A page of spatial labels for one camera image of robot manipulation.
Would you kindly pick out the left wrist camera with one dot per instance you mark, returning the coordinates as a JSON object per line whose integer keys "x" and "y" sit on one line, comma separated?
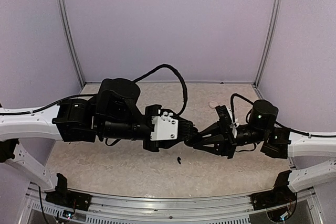
{"x": 178, "y": 127}

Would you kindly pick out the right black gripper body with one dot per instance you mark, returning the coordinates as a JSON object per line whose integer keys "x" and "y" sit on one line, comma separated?
{"x": 230, "y": 145}

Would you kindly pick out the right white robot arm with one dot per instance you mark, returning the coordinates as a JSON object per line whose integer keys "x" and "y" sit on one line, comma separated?
{"x": 280, "y": 142}

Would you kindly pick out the pink earbud charging case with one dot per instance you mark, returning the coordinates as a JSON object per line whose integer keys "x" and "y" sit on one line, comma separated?
{"x": 213, "y": 104}

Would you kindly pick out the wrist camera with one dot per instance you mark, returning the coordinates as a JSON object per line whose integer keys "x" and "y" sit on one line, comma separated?
{"x": 178, "y": 127}
{"x": 225, "y": 122}

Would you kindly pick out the left aluminium corner post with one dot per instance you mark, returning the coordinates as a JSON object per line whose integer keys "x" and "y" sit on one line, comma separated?
{"x": 70, "y": 42}

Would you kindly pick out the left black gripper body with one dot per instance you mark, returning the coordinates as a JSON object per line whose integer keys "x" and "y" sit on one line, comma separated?
{"x": 151, "y": 148}

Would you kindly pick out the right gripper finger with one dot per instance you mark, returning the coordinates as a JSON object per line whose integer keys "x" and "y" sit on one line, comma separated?
{"x": 211, "y": 131}
{"x": 212, "y": 144}

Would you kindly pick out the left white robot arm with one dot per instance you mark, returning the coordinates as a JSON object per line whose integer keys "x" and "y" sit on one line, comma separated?
{"x": 110, "y": 114}

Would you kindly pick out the right aluminium corner post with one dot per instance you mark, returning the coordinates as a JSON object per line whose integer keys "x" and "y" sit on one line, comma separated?
{"x": 268, "y": 42}

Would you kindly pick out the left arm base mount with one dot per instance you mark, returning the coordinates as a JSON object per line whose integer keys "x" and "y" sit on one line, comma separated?
{"x": 70, "y": 199}

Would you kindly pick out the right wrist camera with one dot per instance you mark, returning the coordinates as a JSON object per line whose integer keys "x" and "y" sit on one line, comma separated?
{"x": 225, "y": 122}

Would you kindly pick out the aluminium corner post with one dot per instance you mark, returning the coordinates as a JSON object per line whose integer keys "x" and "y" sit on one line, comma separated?
{"x": 268, "y": 42}
{"x": 70, "y": 42}

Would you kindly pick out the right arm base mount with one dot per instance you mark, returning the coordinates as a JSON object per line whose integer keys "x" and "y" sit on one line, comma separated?
{"x": 269, "y": 199}

